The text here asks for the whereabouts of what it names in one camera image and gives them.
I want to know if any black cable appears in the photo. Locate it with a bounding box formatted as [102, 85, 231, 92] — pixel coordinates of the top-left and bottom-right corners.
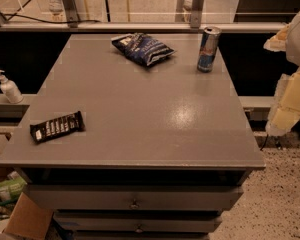
[0, 13, 102, 25]

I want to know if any drawer knob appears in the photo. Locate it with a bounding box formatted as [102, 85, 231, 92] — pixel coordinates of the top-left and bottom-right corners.
[135, 225, 144, 234]
[130, 199, 140, 210]

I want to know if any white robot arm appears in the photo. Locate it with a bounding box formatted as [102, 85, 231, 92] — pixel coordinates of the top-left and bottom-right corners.
[263, 11, 300, 136]

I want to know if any top drawer knob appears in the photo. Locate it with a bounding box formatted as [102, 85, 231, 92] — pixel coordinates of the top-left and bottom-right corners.
[130, 199, 140, 210]

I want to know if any grey drawer cabinet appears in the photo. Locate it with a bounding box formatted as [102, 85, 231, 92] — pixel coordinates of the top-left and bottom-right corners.
[0, 34, 264, 240]

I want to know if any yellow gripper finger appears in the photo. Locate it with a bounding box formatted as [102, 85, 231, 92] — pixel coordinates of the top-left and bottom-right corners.
[266, 67, 300, 136]
[263, 24, 290, 52]

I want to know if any brown cardboard box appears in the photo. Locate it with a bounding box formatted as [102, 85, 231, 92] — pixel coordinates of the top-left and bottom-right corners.
[4, 193, 53, 240]

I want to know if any green wipes package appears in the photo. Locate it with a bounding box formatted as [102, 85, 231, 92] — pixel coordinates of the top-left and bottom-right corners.
[0, 177, 26, 201]

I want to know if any red bull can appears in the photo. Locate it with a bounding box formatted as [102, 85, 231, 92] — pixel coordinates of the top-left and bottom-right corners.
[197, 26, 221, 73]

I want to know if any blue chip bag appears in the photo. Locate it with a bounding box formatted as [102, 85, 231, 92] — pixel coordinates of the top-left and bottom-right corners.
[111, 33, 175, 67]

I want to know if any black rxbar chocolate bar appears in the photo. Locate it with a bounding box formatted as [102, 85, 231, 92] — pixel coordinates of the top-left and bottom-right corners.
[30, 111, 85, 144]

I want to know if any white pump bottle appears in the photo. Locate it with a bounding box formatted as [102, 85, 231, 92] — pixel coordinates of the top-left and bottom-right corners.
[0, 69, 23, 104]

